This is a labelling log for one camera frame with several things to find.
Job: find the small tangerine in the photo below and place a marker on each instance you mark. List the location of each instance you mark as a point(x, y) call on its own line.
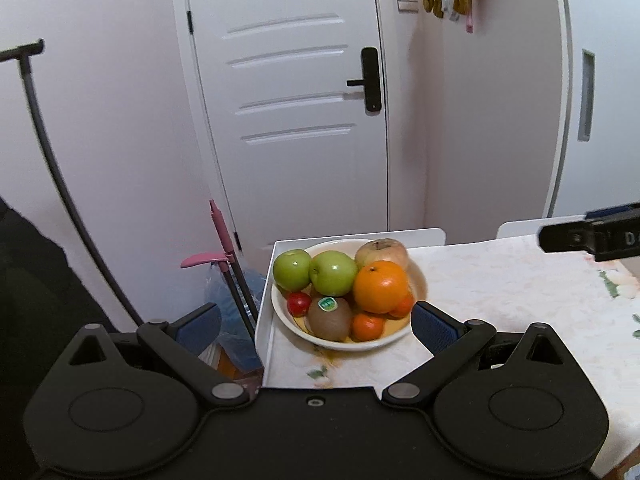
point(404, 306)

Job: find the cream oval bowl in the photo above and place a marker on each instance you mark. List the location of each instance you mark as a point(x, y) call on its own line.
point(340, 344)

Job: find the green apple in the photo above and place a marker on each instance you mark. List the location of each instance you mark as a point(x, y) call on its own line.
point(332, 274)
point(291, 270)

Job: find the black thin poles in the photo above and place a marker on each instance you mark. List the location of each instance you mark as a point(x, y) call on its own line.
point(242, 300)

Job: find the red cherry tomato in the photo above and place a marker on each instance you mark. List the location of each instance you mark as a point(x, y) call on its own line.
point(299, 304)

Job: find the brown kiwi with green sticker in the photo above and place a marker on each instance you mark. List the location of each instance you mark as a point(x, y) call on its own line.
point(329, 320)

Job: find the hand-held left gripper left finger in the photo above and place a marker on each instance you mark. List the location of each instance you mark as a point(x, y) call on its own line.
point(200, 325)

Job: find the white panelled door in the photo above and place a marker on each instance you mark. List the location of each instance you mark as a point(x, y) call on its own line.
point(290, 110)

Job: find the white chair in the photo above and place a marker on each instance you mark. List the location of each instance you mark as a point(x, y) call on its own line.
point(265, 355)
point(515, 227)

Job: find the white wall switch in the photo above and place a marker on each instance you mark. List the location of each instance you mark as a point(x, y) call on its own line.
point(407, 1)

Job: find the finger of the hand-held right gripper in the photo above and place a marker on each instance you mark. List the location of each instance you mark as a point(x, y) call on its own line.
point(565, 236)
point(612, 211)

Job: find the white sliding door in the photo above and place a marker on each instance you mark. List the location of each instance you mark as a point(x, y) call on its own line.
point(600, 170)

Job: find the black curved pole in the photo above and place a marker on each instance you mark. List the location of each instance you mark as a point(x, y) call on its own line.
point(50, 160)

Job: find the blue plastic bag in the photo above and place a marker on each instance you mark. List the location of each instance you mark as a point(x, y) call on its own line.
point(235, 300)

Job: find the red-yellow apple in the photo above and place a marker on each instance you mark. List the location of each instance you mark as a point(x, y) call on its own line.
point(382, 251)

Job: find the large orange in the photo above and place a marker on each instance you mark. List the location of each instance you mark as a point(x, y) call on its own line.
point(381, 287)

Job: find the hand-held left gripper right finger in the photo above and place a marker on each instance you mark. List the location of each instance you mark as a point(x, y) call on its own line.
point(435, 327)

